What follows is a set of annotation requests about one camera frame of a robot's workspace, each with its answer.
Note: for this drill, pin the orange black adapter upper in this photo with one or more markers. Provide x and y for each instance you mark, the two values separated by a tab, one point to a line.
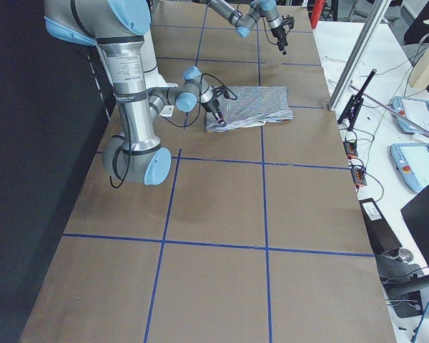
350	148

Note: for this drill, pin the orange black adapter lower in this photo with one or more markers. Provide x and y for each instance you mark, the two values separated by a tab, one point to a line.
358	176

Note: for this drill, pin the upper teach pendant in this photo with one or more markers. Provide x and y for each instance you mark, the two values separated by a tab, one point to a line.
416	110

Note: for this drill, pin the teach pendant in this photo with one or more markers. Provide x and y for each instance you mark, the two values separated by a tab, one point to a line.
412	163
416	110

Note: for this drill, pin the clear plastic bag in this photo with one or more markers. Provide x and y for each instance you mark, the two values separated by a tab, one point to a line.
333	69

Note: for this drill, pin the silver round knob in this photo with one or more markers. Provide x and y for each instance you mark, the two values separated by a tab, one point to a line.
405	255

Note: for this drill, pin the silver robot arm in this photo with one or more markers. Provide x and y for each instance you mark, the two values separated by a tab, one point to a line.
244	23
121	30

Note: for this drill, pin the black box with label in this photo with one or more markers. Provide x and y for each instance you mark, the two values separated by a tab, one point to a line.
381	236

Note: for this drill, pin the white pedestal column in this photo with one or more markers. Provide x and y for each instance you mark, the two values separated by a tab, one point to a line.
152	75

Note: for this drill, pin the aluminium frame post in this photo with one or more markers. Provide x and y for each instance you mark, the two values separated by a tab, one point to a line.
366	34

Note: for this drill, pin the striped polo shirt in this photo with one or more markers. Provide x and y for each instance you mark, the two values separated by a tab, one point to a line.
254	106

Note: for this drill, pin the red cylinder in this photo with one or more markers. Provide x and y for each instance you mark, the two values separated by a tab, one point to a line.
316	12

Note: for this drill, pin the lower teach pendant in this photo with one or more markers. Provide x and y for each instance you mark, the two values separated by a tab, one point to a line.
412	163

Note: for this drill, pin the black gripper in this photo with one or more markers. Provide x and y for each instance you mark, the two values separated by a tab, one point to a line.
278	33
212	107

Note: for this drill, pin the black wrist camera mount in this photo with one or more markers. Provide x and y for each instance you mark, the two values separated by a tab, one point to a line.
224	91
288	21

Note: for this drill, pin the orange black adapter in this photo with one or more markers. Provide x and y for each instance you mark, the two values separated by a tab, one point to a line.
358	176
350	148

